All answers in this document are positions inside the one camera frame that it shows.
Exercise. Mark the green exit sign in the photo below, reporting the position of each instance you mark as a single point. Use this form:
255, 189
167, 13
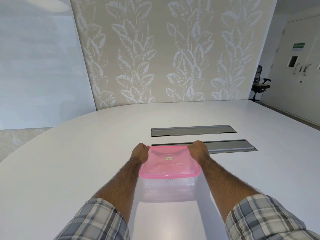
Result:
298, 46

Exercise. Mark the person's right hand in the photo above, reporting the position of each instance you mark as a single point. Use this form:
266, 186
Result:
201, 150

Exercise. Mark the person's left plaid shirt sleeve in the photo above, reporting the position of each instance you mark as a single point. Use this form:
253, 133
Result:
96, 221

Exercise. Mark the person's plaid shirt sleeve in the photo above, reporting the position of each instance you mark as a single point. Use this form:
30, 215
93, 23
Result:
96, 221
265, 219

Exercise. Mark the clear plastic storage container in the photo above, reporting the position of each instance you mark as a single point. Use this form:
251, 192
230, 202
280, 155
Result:
172, 184

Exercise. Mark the person's left hand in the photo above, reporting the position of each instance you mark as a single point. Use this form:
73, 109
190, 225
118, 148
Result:
139, 153

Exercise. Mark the white double door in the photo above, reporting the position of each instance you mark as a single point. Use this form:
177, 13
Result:
303, 79

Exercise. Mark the person's left fingers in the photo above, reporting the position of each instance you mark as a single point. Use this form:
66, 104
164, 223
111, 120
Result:
145, 146

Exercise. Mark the person's right fingers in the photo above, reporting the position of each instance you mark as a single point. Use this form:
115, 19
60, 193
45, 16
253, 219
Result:
194, 144

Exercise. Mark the person's right plaid shirt sleeve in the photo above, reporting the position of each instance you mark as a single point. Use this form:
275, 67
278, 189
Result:
265, 219

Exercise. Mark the person's right forearm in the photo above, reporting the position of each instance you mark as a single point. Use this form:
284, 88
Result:
225, 184

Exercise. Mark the person's left forearm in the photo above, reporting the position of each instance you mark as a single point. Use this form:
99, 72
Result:
120, 187

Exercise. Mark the pink translucent container lid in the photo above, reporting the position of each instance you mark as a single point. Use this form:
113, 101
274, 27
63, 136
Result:
170, 162

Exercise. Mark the black office chair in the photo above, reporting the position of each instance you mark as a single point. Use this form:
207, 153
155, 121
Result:
260, 84

